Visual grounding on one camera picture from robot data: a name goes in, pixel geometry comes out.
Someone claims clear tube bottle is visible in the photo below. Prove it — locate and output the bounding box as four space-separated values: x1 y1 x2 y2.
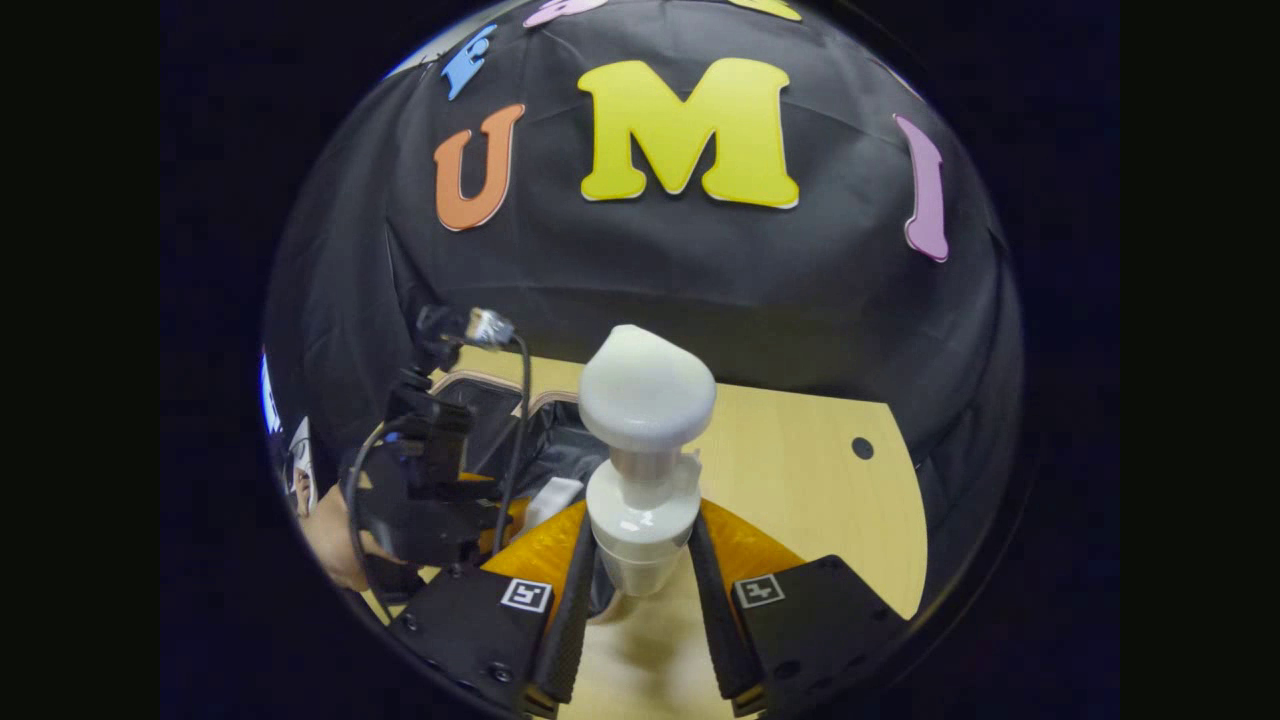
522 477 587 533

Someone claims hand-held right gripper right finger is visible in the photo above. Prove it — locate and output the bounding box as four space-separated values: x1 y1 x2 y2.
686 498 911 719

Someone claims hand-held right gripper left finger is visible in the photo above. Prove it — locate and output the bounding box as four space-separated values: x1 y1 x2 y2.
385 498 599 719

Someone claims black backdrop cloth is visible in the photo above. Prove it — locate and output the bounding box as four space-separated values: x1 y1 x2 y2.
262 0 1026 601

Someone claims white pump bottle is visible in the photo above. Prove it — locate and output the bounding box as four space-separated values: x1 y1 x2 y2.
578 324 719 599

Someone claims person's white clothing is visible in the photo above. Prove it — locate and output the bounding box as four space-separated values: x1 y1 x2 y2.
286 416 321 516

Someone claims pink suitcase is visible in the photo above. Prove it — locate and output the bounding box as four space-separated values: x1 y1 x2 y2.
428 368 607 531

